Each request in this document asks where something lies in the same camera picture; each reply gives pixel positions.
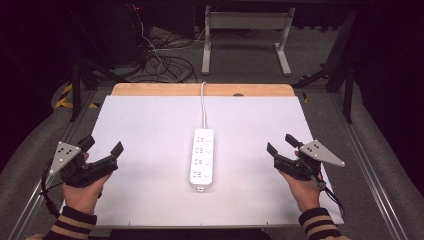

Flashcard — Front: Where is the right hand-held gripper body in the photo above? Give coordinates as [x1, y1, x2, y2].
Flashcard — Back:
[273, 139, 346, 191]

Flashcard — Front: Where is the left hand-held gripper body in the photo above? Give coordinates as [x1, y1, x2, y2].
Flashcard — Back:
[48, 141, 119, 189]

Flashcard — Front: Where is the person's left hand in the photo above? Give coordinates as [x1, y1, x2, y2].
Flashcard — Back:
[61, 152, 113, 216]

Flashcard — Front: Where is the person's right hand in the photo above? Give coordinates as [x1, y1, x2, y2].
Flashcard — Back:
[278, 150, 324, 214]

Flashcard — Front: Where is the white table mat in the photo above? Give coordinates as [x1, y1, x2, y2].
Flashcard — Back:
[62, 95, 345, 229]

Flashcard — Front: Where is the black metal stand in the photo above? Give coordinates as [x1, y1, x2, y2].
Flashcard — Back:
[64, 6, 131, 123]
[293, 8, 359, 124]

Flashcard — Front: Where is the white power strip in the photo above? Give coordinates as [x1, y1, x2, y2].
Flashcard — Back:
[189, 128, 215, 194]

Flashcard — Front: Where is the wooden table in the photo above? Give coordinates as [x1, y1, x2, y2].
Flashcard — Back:
[110, 82, 297, 98]

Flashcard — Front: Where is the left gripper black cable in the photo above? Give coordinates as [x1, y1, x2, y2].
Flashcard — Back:
[40, 159, 65, 218]

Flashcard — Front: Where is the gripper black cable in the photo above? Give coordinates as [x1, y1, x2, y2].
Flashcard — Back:
[40, 159, 65, 218]
[311, 166, 346, 218]

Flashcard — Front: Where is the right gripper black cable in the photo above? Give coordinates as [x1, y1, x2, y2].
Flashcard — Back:
[311, 166, 346, 218]

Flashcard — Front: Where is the white power strip cable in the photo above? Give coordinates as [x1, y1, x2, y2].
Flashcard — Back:
[199, 81, 208, 130]

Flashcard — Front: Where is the tangle of floor cables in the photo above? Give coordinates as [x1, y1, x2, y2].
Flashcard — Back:
[128, 3, 214, 84]

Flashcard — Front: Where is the white metal table frame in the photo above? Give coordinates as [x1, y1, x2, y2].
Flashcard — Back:
[201, 4, 297, 77]

